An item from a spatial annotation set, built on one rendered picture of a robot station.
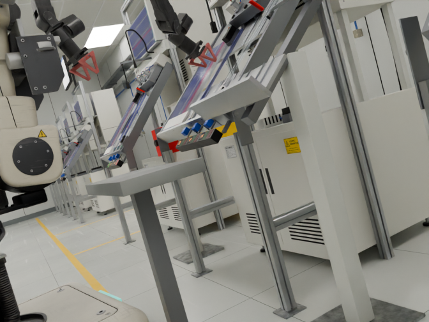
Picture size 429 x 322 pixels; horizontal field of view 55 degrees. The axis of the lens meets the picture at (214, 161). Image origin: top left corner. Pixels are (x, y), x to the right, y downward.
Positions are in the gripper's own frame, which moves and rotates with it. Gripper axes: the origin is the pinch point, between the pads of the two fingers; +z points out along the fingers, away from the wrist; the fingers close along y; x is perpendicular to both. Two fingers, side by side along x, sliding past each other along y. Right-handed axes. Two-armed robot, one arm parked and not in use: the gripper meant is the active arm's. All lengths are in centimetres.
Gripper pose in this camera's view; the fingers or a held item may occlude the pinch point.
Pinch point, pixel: (209, 62)
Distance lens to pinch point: 178.6
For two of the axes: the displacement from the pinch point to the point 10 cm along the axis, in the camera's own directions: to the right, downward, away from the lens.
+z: 7.8, 5.1, 3.6
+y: -4.4, 0.3, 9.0
